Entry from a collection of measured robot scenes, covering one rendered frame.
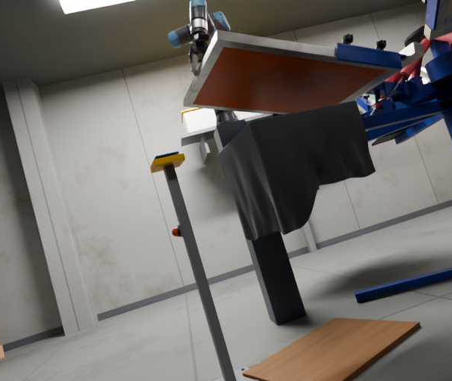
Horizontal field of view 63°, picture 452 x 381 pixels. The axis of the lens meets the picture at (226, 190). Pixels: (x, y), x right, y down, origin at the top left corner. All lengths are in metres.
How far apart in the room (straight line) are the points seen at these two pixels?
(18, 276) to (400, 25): 6.09
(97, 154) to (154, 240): 1.28
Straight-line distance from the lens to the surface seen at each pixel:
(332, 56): 1.57
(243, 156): 1.48
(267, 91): 1.77
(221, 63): 1.53
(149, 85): 5.09
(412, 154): 5.76
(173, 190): 1.55
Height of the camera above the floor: 0.61
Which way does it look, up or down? 5 degrees up
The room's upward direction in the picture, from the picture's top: 17 degrees counter-clockwise
